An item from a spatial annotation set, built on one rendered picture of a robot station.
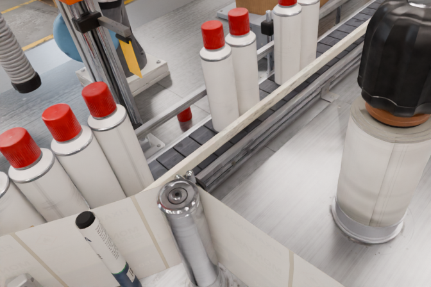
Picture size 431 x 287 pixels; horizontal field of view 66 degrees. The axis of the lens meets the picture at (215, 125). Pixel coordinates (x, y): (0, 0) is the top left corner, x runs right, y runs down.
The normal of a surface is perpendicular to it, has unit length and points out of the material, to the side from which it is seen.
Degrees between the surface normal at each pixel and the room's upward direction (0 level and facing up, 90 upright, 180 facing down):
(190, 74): 0
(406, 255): 0
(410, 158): 90
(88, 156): 90
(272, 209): 0
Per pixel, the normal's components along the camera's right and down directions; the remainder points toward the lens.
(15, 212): 0.93, 0.14
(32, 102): -0.13, -0.74
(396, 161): -0.22, 0.64
